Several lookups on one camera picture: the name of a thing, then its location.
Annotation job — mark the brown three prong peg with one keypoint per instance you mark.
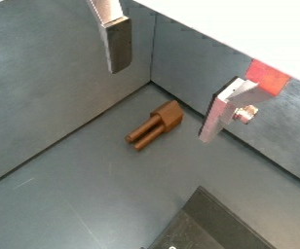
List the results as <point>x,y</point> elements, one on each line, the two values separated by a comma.
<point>165,118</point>

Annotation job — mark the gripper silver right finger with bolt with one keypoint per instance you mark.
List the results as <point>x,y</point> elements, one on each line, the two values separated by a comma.
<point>233,102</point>

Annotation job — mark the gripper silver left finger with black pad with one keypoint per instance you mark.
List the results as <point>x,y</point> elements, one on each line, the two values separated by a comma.
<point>116,32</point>

